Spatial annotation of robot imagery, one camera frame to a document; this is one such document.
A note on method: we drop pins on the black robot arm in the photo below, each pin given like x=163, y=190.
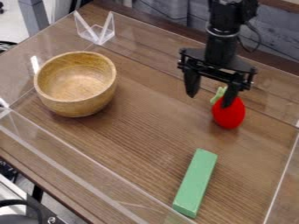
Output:
x=217, y=61

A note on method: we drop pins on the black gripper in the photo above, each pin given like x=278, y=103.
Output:
x=238, y=71

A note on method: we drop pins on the clear acrylic front wall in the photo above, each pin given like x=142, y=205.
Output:
x=99, y=195

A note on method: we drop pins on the clear acrylic corner bracket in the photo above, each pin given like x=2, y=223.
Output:
x=95, y=33

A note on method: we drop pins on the wooden bowl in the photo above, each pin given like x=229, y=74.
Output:
x=76, y=83

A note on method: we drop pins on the red plush strawberry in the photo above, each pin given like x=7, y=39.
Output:
x=231, y=116

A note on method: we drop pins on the green rectangular block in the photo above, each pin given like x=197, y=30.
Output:
x=190, y=195

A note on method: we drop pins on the grey post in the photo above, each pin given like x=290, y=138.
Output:
x=34, y=15

